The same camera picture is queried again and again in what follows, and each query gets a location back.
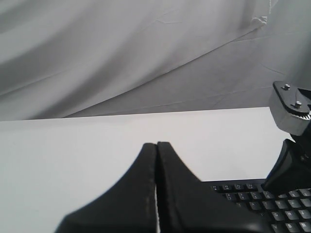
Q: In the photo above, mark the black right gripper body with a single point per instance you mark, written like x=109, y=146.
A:
x=304, y=143

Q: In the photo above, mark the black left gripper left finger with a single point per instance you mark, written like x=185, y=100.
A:
x=129, y=206

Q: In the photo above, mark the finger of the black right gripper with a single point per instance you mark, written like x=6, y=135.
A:
x=291, y=171

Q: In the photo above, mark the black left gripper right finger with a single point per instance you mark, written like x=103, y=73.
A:
x=186, y=205

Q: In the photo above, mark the black acer keyboard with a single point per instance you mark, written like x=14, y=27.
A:
x=286, y=213

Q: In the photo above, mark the grey backdrop cloth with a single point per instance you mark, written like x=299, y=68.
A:
x=82, y=58

